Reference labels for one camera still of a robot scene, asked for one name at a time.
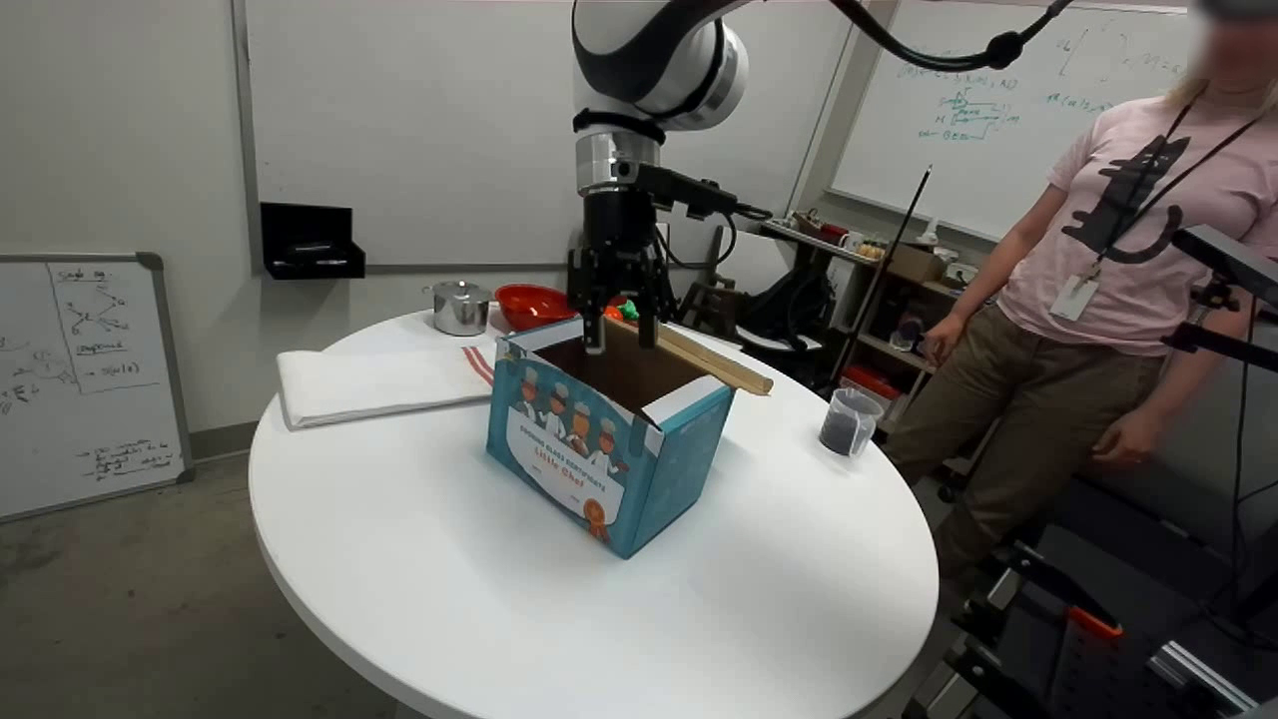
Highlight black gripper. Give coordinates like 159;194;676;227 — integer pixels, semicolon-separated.
567;190;667;361

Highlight teal printed cardboard box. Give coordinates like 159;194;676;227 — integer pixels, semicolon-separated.
483;313;780;564

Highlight clear plastic cup dark contents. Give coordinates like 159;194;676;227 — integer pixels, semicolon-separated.
813;385;890;461

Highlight red plastic bowl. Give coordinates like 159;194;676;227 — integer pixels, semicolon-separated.
492;280;581;336

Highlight red striped cloth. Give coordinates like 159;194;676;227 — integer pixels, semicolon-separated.
460;340;508;392

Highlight white flat panel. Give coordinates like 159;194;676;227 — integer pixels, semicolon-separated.
712;223;804;301

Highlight small metal pot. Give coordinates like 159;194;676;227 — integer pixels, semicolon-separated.
426;276;493;340

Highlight black bulky object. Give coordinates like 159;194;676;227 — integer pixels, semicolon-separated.
734;243;841;352

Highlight white folded cloth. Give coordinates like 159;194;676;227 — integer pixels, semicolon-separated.
270;345;497;433

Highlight black leaning pole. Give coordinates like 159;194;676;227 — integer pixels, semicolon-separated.
826;167;935;396

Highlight wooden shelf unit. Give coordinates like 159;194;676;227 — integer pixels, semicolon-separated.
753;211;1053;405

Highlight black open case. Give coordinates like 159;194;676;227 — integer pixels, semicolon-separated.
256;201;368;283

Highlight person in pink shirt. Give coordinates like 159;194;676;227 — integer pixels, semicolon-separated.
882;0;1278;564

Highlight small framed whiteboard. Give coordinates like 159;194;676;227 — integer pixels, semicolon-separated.
0;253;193;529

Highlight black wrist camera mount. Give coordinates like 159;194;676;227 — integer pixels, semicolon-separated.
641;163;774;232

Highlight large wall whiteboard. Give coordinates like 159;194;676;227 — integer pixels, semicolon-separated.
826;0;1210;253

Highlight black hanging cable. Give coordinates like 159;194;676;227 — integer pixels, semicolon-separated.
826;0;1078;78

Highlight grey vertical wall rail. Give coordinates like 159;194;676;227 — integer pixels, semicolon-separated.
227;0;268;276

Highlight black metal frame cart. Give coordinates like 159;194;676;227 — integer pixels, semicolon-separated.
914;533;1278;719

